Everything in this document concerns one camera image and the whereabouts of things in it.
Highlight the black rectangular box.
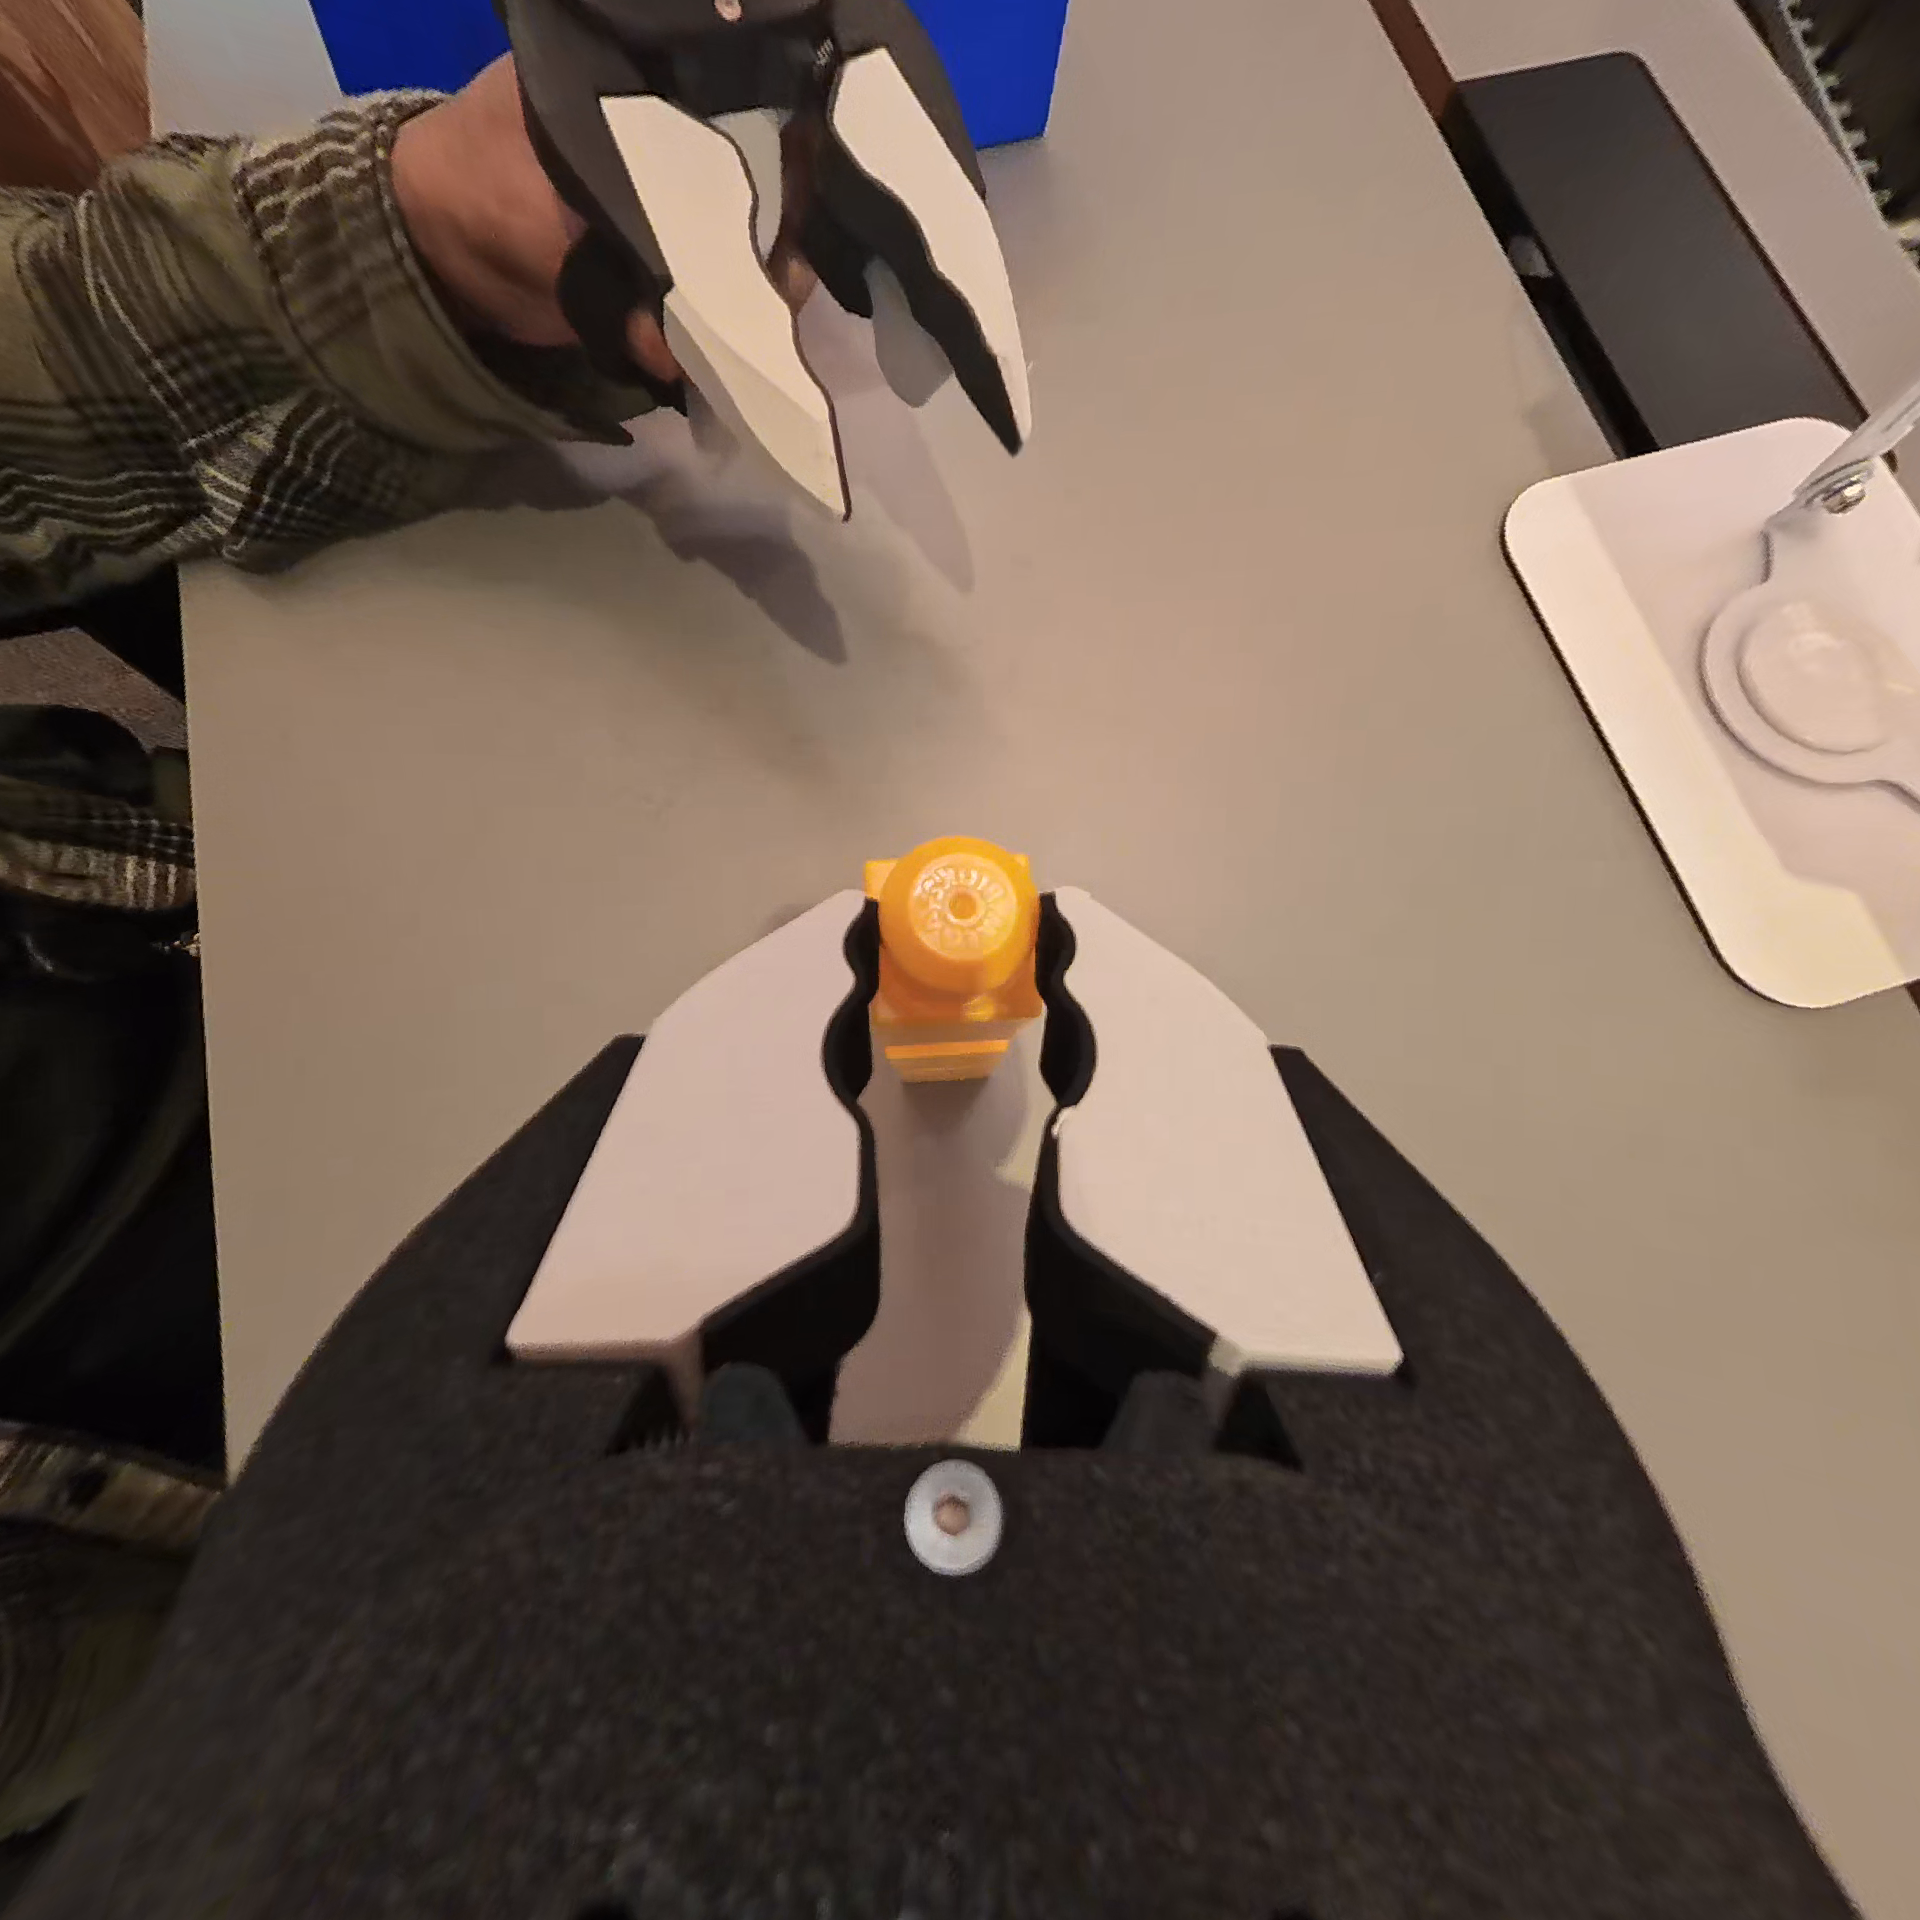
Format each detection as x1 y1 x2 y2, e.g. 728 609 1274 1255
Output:
1440 54 1870 461

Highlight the person's left forearm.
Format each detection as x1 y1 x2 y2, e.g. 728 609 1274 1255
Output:
0 95 633 601

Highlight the blue plastic bin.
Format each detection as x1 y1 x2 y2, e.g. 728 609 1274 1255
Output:
306 0 1070 149

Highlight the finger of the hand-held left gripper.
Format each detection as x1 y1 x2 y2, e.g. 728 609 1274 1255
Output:
772 42 1038 461
596 97 857 525

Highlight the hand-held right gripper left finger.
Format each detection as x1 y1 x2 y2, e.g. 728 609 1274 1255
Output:
506 888 880 1427

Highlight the person's left hand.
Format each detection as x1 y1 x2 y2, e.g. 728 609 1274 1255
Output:
393 61 681 395

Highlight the orange mega block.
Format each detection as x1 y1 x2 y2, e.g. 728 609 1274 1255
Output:
864 834 1047 1081

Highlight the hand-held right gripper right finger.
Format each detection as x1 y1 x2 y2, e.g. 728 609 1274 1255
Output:
1030 888 1405 1421

